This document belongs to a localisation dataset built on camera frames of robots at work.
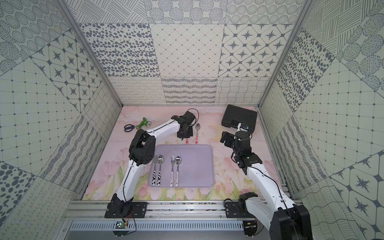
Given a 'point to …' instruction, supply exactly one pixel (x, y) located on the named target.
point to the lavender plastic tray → (196, 169)
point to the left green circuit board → (120, 225)
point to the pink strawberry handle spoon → (197, 127)
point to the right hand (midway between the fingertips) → (229, 136)
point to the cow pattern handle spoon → (160, 161)
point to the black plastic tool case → (234, 115)
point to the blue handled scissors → (129, 127)
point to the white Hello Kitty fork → (172, 163)
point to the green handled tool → (144, 122)
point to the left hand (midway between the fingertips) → (189, 133)
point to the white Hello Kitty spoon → (178, 161)
